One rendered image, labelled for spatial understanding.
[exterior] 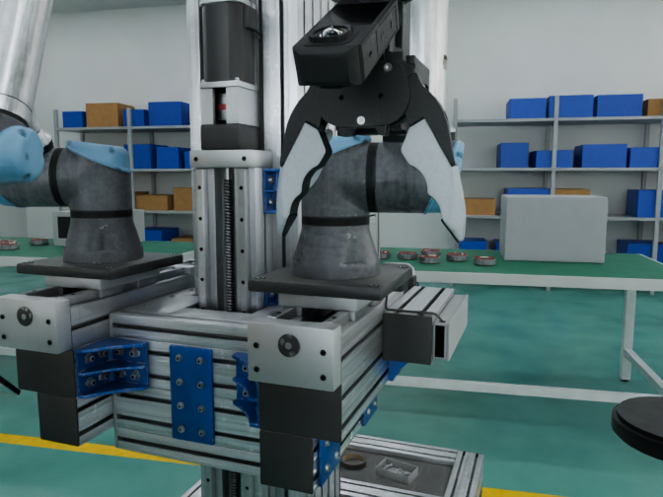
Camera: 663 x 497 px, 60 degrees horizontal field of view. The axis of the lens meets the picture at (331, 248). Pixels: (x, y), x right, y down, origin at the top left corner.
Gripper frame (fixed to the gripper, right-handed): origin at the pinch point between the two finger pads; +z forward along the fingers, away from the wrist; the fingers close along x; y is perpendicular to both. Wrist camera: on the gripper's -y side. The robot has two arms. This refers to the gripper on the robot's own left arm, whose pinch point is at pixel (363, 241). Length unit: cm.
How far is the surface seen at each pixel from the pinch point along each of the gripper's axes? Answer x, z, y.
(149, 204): 434, 30, 538
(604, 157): -71, -23, 603
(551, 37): -15, -154, 651
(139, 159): 443, -24, 534
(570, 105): -37, -75, 599
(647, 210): -114, 31, 609
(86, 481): 152, 115, 125
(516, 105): 15, -77, 592
